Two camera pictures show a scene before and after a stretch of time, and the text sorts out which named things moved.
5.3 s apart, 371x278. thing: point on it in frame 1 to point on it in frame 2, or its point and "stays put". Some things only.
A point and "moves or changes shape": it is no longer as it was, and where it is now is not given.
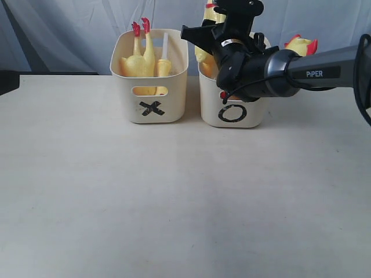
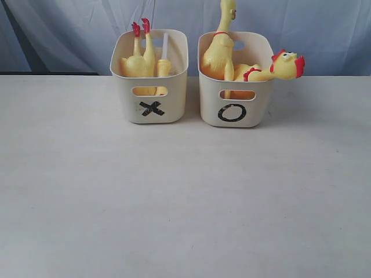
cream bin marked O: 232,114 stays put
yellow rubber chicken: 207,62 moves or changes shape
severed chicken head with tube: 163,66 stays put
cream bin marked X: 154,99 stays put
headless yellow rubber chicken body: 138,64 stays put
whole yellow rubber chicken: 302,46 moves or changes shape
